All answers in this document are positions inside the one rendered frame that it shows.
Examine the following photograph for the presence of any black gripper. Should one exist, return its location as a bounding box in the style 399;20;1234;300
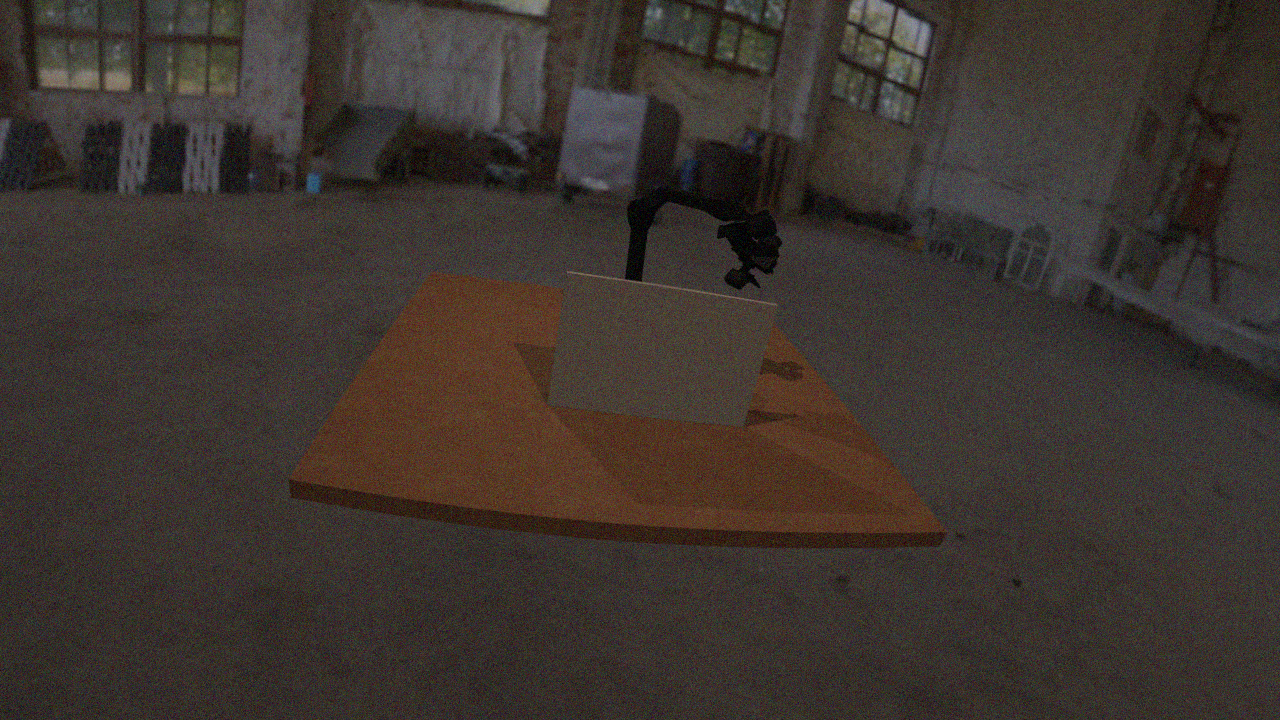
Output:
724;234;782;290

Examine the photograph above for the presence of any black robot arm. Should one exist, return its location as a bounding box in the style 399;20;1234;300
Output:
625;186;780;282

